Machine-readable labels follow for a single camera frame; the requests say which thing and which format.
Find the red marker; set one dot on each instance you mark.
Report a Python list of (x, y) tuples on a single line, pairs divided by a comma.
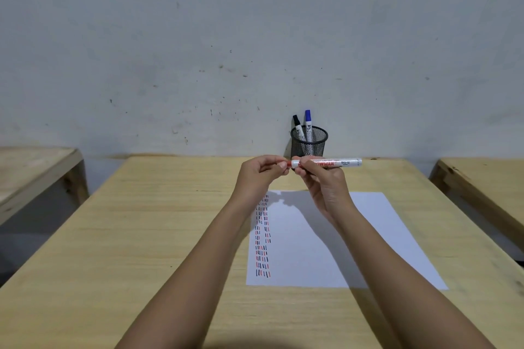
[(348, 162)]

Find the white paper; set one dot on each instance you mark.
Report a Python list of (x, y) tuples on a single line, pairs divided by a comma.
[(303, 263)]

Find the person's left forearm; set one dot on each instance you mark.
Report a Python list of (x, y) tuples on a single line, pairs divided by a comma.
[(188, 283)]

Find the light wooden side table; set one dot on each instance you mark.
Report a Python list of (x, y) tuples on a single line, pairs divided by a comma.
[(487, 181), (37, 164)]

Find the blue marker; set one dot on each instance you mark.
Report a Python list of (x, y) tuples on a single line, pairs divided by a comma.
[(307, 115)]

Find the person's right hand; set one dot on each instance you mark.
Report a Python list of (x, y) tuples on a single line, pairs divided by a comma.
[(329, 193)]

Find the black marker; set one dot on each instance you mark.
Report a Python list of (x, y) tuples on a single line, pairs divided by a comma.
[(296, 119)]

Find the black mesh pen holder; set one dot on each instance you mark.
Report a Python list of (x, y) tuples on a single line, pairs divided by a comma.
[(319, 146)]

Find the person's left hand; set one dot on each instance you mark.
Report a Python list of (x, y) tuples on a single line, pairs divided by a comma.
[(256, 181)]

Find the person's right forearm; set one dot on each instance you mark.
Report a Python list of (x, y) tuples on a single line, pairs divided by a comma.
[(409, 291)]

